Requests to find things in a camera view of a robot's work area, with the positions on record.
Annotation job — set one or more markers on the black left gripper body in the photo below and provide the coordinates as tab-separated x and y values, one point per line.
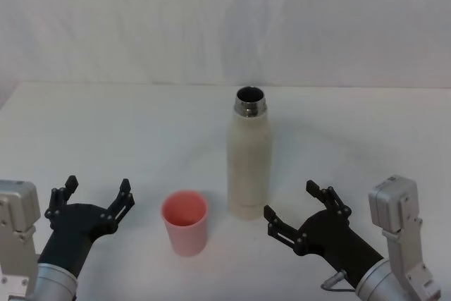
74	223

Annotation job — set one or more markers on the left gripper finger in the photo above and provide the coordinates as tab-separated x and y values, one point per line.
60	193
121	200

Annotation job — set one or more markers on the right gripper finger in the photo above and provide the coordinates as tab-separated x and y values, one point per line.
329	198
283	232

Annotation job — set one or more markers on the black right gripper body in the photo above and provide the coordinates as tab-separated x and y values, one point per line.
331	237

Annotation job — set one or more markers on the cream vacuum bottle steel neck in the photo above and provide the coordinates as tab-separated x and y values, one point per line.
249	170

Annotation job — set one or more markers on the white table cloth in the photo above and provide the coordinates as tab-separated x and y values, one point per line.
123	139

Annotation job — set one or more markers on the pink cup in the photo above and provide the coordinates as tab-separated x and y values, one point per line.
186	234

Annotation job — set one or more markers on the white curtain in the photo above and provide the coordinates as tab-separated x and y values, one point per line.
141	22

